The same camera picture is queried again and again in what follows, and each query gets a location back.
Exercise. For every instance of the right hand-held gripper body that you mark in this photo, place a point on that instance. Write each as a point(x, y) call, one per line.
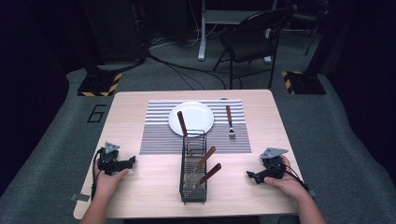
point(274, 168)

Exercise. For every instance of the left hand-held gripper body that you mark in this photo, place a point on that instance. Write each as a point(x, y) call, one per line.
point(109, 161)

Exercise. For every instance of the person's left hand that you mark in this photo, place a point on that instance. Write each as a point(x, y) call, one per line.
point(107, 185)

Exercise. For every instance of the person's right hand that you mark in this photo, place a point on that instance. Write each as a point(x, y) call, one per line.
point(289, 185)

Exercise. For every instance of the grey striped placemat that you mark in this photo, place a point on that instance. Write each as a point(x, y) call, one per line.
point(162, 141)

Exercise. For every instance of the grey tape piece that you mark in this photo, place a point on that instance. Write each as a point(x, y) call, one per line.
point(80, 197)
point(312, 192)

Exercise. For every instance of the white round plate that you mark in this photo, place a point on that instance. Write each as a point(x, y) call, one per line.
point(196, 116)

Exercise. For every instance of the black stand with hazard-striped base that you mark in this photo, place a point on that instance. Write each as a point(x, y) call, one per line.
point(99, 82)
point(306, 82)

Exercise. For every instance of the black folding chair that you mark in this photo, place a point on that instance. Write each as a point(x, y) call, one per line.
point(249, 40)

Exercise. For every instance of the white metal desk frame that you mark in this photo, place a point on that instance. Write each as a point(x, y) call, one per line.
point(203, 37)

